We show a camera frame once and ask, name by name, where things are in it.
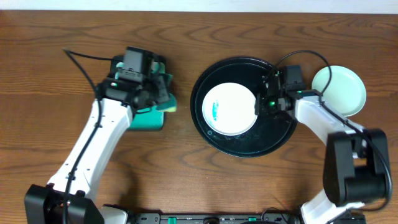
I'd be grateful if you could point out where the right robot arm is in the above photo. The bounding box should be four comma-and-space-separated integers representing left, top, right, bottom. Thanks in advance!
255, 65, 393, 223

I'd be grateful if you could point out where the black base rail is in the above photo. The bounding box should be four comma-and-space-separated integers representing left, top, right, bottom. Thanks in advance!
102, 211, 304, 224

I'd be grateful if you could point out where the rectangular dark green tray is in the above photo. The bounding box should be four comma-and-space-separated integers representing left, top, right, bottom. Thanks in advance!
110, 55, 165, 131

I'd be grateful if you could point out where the black cable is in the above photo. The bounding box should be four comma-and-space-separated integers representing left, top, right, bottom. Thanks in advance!
270, 49, 393, 200
62, 48, 125, 224

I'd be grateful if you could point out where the green scouring sponge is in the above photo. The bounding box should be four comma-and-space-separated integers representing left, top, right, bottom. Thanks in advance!
155, 73, 177, 113

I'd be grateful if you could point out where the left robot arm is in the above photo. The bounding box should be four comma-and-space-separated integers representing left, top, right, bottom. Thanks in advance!
24, 50, 170, 223

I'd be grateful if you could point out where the right black cable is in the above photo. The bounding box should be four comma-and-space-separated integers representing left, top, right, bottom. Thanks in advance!
270, 49, 393, 200

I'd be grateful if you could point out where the white plate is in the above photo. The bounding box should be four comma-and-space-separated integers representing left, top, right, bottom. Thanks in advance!
201, 83, 257, 136

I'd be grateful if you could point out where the left black cable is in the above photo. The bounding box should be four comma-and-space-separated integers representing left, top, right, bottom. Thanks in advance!
62, 48, 125, 224

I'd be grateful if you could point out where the round black tray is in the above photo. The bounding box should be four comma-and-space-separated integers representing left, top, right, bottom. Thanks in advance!
190, 57, 297, 157

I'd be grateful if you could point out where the mint plate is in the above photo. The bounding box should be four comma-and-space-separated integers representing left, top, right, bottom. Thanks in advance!
322, 65, 366, 117

